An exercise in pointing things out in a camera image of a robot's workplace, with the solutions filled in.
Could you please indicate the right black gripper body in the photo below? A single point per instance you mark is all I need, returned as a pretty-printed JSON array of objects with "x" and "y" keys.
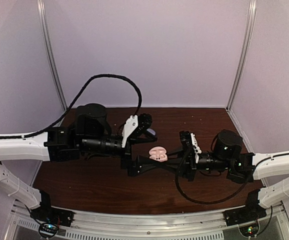
[{"x": 190, "y": 167}]

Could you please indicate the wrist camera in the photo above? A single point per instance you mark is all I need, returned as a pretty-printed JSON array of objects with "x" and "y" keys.
[
  {"x": 189, "y": 142},
  {"x": 134, "y": 127}
]

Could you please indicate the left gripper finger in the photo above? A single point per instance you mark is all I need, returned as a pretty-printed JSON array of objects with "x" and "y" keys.
[
  {"x": 144, "y": 164},
  {"x": 145, "y": 137}
]

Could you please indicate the left aluminium frame post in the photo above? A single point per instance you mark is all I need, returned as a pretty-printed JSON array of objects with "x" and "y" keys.
[{"x": 41, "y": 8}]

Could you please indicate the right aluminium frame post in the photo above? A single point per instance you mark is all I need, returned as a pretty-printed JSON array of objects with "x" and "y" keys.
[{"x": 248, "y": 33}]

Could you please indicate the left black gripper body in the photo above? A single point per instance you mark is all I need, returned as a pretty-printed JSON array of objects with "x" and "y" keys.
[{"x": 126, "y": 162}]

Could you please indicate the aluminium frame post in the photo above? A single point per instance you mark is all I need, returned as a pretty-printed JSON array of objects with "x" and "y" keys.
[
  {"x": 41, "y": 8},
  {"x": 248, "y": 33}
]

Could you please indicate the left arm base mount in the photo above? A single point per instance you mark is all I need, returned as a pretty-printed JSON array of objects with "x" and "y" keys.
[{"x": 51, "y": 220}]

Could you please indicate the purple earbud charging case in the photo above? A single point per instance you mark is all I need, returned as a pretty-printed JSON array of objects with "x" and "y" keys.
[{"x": 151, "y": 131}]

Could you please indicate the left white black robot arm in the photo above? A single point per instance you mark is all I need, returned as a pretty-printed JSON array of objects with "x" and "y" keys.
[{"x": 89, "y": 135}]

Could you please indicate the pink round charging case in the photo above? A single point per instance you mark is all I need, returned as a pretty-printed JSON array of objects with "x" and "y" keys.
[{"x": 158, "y": 153}]

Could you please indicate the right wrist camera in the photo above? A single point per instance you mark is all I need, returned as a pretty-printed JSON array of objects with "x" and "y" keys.
[{"x": 189, "y": 142}]

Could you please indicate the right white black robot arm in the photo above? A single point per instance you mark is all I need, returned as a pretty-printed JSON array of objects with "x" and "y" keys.
[{"x": 242, "y": 168}]

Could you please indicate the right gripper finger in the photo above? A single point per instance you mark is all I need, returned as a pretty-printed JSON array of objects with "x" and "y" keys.
[
  {"x": 177, "y": 171},
  {"x": 176, "y": 155}
]

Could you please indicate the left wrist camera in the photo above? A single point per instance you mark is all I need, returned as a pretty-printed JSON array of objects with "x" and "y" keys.
[{"x": 134, "y": 127}]

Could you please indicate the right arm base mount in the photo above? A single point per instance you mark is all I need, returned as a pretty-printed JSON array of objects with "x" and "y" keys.
[{"x": 247, "y": 219}]

